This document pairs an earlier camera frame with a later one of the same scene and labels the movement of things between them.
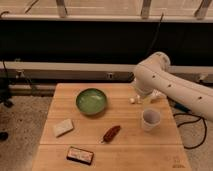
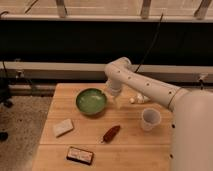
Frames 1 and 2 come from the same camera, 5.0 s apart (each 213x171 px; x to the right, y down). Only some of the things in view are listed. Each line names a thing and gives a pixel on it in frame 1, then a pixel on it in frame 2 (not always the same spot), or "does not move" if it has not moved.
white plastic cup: (151, 119) does not move
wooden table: (109, 127) does not move
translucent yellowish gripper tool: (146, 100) to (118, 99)
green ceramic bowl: (91, 101) does not move
